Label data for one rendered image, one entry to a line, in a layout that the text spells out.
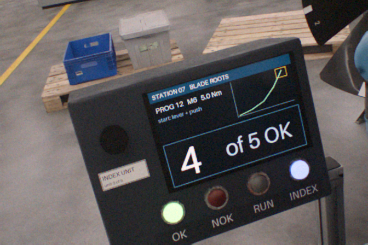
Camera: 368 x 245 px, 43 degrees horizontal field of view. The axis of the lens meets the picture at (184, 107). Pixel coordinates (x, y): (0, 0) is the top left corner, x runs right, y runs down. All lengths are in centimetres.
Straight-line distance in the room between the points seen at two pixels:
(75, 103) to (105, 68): 339
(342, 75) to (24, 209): 204
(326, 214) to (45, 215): 210
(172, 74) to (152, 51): 336
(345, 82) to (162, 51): 283
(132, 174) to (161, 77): 11
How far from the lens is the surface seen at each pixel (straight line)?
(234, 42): 411
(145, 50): 383
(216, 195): 50
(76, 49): 442
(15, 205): 284
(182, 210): 50
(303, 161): 54
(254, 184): 52
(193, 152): 49
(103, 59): 383
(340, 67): 115
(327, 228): 70
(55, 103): 387
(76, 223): 249
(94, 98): 47
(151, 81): 47
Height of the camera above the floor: 142
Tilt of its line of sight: 25 degrees down
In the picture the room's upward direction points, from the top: 12 degrees counter-clockwise
